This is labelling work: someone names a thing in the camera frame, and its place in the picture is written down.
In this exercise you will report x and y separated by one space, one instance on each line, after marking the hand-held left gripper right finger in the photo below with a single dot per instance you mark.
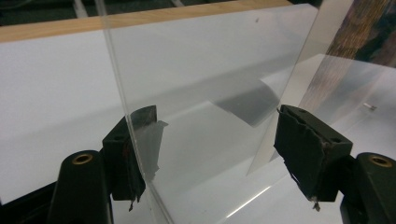
308 152

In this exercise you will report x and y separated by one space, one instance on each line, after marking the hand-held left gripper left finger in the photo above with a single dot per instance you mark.
123 161

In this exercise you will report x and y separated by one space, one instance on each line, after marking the clear acrylic sheet stand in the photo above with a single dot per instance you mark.
202 77

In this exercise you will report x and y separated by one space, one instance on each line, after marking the small white cylinder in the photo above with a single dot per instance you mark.
370 106

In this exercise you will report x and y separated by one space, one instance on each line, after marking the brown patterned curtain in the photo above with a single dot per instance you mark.
364 28

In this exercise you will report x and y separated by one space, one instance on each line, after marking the wooden table edge strip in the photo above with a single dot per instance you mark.
56 28

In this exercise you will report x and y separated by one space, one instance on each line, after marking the grey metal stand bar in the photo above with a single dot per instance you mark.
79 8
100 6

